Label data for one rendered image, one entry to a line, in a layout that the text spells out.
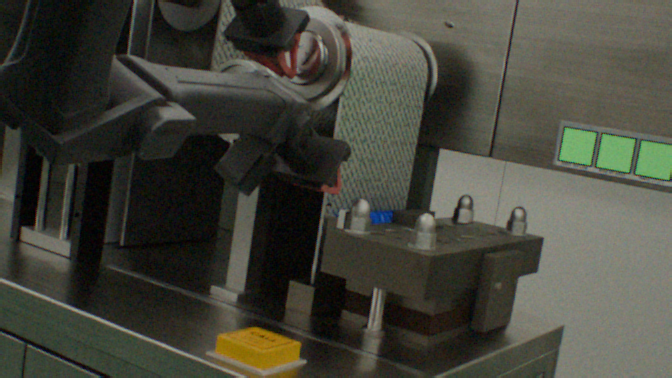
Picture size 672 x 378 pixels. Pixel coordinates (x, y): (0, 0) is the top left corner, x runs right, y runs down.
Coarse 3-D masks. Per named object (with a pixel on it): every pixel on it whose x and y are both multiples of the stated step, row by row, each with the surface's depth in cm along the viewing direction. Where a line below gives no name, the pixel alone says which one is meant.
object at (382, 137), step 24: (360, 120) 130; (384, 120) 135; (408, 120) 142; (360, 144) 131; (384, 144) 137; (408, 144) 143; (360, 168) 133; (384, 168) 138; (408, 168) 145; (360, 192) 134; (384, 192) 140
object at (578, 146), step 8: (568, 136) 140; (576, 136) 139; (584, 136) 138; (592, 136) 138; (568, 144) 140; (576, 144) 139; (584, 144) 138; (592, 144) 138; (568, 152) 140; (576, 152) 139; (584, 152) 138; (592, 152) 138; (568, 160) 140; (576, 160) 139; (584, 160) 138
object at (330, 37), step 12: (312, 24) 126; (324, 24) 125; (324, 36) 125; (336, 36) 124; (336, 48) 124; (336, 60) 124; (324, 72) 125; (336, 72) 124; (288, 84) 128; (312, 84) 126; (324, 84) 125; (312, 96) 126
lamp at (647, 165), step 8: (648, 144) 133; (656, 144) 133; (664, 144) 132; (640, 152) 134; (648, 152) 133; (656, 152) 133; (664, 152) 132; (640, 160) 134; (648, 160) 133; (656, 160) 133; (664, 160) 132; (640, 168) 134; (648, 168) 133; (656, 168) 133; (664, 168) 132; (648, 176) 133; (656, 176) 133; (664, 176) 132
